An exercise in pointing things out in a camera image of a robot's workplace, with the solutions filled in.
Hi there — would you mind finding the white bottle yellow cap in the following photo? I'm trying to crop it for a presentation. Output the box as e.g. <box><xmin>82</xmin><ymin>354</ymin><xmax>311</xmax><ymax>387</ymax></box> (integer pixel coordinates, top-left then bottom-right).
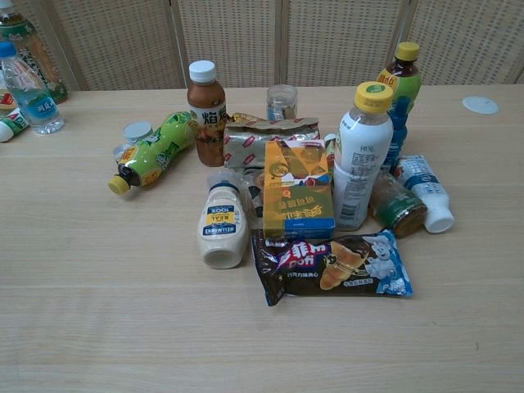
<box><xmin>332</xmin><ymin>81</ymin><xmax>395</xmax><ymax>232</ymax></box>

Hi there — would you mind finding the white bottle blue label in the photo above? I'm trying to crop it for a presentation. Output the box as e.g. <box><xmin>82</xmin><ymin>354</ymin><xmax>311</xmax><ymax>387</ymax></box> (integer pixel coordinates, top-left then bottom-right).
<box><xmin>395</xmin><ymin>154</ymin><xmax>456</xmax><ymax>234</ymax></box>

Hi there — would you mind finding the large green tea bottle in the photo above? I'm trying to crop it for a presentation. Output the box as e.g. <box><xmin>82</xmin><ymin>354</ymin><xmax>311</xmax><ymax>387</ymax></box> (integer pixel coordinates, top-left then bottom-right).
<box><xmin>0</xmin><ymin>0</ymin><xmax>70</xmax><ymax>104</ymax></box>

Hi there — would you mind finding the orange green snack box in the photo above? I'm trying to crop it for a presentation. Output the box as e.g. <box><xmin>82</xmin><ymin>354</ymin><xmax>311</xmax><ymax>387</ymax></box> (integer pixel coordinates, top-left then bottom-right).
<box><xmin>263</xmin><ymin>140</ymin><xmax>337</xmax><ymax>241</ymax></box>

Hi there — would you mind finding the yellow snack bag red print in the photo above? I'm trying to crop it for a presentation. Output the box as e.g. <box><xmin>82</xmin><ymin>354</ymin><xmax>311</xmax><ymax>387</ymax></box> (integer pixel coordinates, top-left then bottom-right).
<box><xmin>231</xmin><ymin>113</ymin><xmax>269</xmax><ymax>124</ymax></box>

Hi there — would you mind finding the small clear nut jar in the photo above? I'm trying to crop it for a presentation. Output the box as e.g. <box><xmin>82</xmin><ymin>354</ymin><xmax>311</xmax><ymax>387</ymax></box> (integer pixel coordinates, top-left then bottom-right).
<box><xmin>266</xmin><ymin>84</ymin><xmax>298</xmax><ymax>122</ymax></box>

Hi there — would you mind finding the clear water bottle blue cap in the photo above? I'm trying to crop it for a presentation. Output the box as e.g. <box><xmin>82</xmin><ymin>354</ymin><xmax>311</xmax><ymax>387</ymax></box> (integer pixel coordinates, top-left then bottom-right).
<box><xmin>0</xmin><ymin>40</ymin><xmax>66</xmax><ymax>136</ymax></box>

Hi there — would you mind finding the brown milk tea bottle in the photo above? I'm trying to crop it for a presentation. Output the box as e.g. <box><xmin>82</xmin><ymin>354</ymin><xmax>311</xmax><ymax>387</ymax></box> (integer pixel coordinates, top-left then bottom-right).
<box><xmin>187</xmin><ymin>60</ymin><xmax>228</xmax><ymax>168</ymax></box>

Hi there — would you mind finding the green white tube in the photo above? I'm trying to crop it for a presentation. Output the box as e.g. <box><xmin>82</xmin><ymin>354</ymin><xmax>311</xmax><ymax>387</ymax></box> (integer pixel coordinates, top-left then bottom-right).
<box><xmin>0</xmin><ymin>106</ymin><xmax>32</xmax><ymax>143</ymax></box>

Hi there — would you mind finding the clear wrapped snack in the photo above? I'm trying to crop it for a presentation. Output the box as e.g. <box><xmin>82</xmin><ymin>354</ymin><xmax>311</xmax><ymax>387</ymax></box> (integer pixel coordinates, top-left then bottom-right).
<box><xmin>240</xmin><ymin>169</ymin><xmax>268</xmax><ymax>231</ymax></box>

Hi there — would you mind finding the woven folding screen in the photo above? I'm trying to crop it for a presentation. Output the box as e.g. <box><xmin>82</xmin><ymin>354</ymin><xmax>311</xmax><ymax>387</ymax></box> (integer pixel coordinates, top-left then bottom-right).
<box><xmin>0</xmin><ymin>0</ymin><xmax>524</xmax><ymax>92</ymax></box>

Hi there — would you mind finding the brown bottle dark green label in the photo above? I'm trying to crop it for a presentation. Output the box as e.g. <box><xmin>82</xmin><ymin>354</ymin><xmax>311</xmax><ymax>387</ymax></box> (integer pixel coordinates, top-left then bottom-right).
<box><xmin>368</xmin><ymin>171</ymin><xmax>429</xmax><ymax>240</ymax></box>

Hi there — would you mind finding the silver foil snack bag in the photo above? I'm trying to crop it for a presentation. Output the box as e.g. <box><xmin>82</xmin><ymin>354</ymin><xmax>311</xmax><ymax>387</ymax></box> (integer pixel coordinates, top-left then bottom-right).
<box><xmin>223</xmin><ymin>117</ymin><xmax>321</xmax><ymax>174</ymax></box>

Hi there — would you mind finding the chocolate croissant snack pack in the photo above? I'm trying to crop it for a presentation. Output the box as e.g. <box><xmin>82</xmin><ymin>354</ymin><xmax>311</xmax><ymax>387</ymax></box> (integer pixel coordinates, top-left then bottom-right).
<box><xmin>251</xmin><ymin>228</ymin><xmax>414</xmax><ymax>308</ymax></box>

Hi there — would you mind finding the Hellmann's mayonnaise bottle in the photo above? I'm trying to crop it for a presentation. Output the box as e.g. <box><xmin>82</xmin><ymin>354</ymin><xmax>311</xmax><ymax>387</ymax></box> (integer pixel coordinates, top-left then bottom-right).
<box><xmin>195</xmin><ymin>170</ymin><xmax>251</xmax><ymax>270</ymax></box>

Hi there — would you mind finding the blue plastic bottle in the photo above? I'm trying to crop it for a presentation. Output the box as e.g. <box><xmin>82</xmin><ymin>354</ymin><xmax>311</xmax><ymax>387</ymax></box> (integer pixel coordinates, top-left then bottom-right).
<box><xmin>384</xmin><ymin>96</ymin><xmax>411</xmax><ymax>174</ymax></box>

